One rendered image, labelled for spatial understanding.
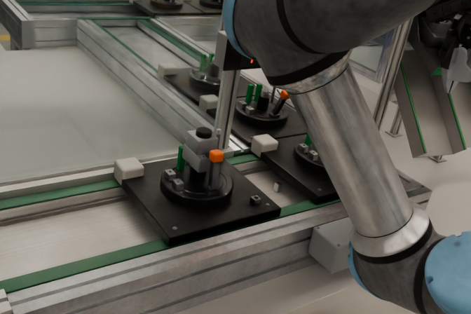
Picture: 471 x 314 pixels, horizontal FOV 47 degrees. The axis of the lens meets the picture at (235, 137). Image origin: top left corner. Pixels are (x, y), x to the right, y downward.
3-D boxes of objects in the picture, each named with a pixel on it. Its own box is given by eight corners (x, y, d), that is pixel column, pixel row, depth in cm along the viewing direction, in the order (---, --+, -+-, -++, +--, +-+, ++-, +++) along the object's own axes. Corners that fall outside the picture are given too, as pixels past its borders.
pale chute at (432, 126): (453, 154, 134) (467, 149, 130) (412, 158, 128) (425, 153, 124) (422, 50, 141) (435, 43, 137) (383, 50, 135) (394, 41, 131)
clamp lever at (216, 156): (219, 190, 100) (224, 153, 97) (210, 192, 99) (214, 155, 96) (209, 181, 103) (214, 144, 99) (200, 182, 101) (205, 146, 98)
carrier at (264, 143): (394, 183, 123) (410, 134, 118) (316, 205, 110) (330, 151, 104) (324, 137, 140) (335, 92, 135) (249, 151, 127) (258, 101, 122)
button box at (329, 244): (406, 247, 110) (414, 221, 108) (331, 275, 99) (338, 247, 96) (380, 227, 115) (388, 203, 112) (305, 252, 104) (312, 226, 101)
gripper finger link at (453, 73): (458, 104, 96) (476, 54, 92) (432, 91, 100) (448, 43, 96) (469, 102, 98) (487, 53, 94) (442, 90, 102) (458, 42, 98)
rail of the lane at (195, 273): (419, 227, 125) (434, 187, 120) (16, 369, 76) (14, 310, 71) (401, 214, 129) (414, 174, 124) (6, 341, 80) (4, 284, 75)
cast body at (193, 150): (218, 169, 102) (223, 136, 99) (198, 173, 99) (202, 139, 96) (195, 148, 108) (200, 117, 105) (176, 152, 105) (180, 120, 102)
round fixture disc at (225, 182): (245, 199, 104) (247, 190, 103) (181, 214, 96) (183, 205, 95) (208, 165, 114) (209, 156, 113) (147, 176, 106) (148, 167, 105)
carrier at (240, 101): (323, 136, 141) (333, 92, 135) (248, 150, 127) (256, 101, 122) (268, 100, 158) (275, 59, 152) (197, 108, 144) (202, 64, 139)
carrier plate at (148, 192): (280, 216, 104) (282, 207, 103) (168, 247, 91) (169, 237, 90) (214, 158, 121) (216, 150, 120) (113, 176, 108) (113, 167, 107)
